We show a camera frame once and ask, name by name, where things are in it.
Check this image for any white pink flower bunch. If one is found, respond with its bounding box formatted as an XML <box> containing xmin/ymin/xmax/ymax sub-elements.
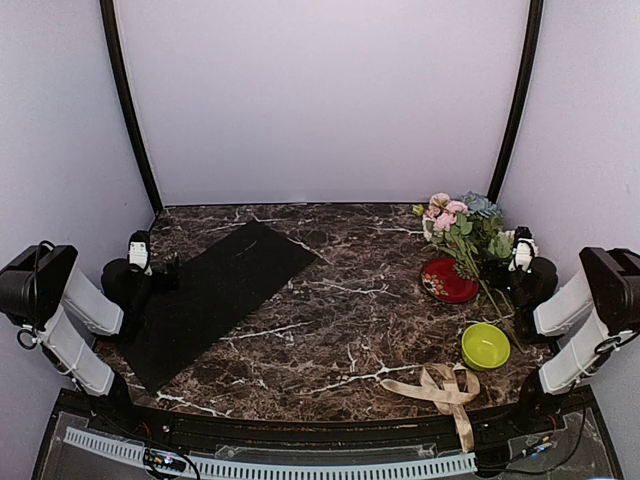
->
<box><xmin>420</xmin><ymin>201</ymin><xmax>514</xmax><ymax>281</ymax></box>

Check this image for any black wrapping paper sheet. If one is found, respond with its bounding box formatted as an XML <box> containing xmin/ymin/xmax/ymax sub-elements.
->
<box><xmin>120</xmin><ymin>221</ymin><xmax>316</xmax><ymax>393</ymax></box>

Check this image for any pink rose stem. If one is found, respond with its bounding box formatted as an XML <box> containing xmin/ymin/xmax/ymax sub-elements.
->
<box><xmin>412</xmin><ymin>192</ymin><xmax>516</xmax><ymax>341</ymax></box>

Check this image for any blue hydrangea flower stem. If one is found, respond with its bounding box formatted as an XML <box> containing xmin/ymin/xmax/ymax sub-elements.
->
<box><xmin>460</xmin><ymin>191</ymin><xmax>502</xmax><ymax>219</ymax></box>

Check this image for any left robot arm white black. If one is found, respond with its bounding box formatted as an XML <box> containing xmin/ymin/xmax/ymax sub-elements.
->
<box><xmin>1</xmin><ymin>231</ymin><xmax>180</xmax><ymax>436</ymax></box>

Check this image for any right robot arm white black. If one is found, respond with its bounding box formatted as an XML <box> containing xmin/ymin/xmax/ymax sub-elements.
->
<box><xmin>480</xmin><ymin>247</ymin><xmax>639</xmax><ymax>434</ymax></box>

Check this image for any red floral plate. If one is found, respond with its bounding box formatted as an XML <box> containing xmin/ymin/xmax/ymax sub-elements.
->
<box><xmin>421</xmin><ymin>258</ymin><xmax>480</xmax><ymax>304</ymax></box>

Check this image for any lime green bowl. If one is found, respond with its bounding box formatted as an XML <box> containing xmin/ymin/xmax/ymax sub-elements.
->
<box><xmin>461</xmin><ymin>323</ymin><xmax>511</xmax><ymax>371</ymax></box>

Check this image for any beige satin ribbon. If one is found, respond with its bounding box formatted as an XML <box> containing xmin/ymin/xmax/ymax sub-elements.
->
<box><xmin>380</xmin><ymin>363</ymin><xmax>480</xmax><ymax>454</ymax></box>

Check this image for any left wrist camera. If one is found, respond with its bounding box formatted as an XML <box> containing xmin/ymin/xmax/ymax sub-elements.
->
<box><xmin>127</xmin><ymin>230</ymin><xmax>152</xmax><ymax>276</ymax></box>

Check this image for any black front table rail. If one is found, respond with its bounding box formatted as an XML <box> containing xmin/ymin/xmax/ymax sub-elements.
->
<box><xmin>124</xmin><ymin>399</ymin><xmax>531</xmax><ymax>451</ymax></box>

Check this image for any grey slotted cable duct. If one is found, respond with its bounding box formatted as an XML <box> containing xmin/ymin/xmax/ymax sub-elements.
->
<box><xmin>63</xmin><ymin>427</ymin><xmax>478</xmax><ymax>479</ymax></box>

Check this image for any right black frame post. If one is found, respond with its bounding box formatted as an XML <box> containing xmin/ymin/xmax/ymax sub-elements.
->
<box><xmin>487</xmin><ymin>0</ymin><xmax>544</xmax><ymax>203</ymax></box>

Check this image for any black frame post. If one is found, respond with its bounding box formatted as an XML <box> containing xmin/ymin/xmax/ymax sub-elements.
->
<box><xmin>487</xmin><ymin>0</ymin><xmax>544</xmax><ymax>203</ymax></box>
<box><xmin>99</xmin><ymin>0</ymin><xmax>164</xmax><ymax>215</ymax></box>

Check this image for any left black frame post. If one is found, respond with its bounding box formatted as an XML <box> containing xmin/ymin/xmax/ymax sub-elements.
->
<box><xmin>99</xmin><ymin>0</ymin><xmax>164</xmax><ymax>215</ymax></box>

